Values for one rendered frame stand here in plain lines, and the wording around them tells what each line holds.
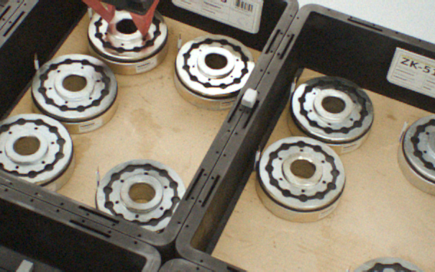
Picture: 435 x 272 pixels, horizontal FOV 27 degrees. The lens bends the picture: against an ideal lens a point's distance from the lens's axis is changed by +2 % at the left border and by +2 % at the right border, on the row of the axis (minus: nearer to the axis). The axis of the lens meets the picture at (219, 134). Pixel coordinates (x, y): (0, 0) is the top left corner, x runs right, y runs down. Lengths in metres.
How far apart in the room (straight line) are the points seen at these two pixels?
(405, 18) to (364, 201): 0.47
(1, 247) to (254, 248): 0.28
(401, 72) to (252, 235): 0.29
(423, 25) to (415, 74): 0.34
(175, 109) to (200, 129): 0.04
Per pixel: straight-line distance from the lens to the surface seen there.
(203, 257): 0.91
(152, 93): 1.16
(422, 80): 1.17
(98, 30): 1.19
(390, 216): 1.09
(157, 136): 1.12
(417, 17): 1.51
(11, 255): 1.04
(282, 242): 1.05
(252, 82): 1.05
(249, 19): 1.19
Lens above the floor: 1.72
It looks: 52 degrees down
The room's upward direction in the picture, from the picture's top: 7 degrees clockwise
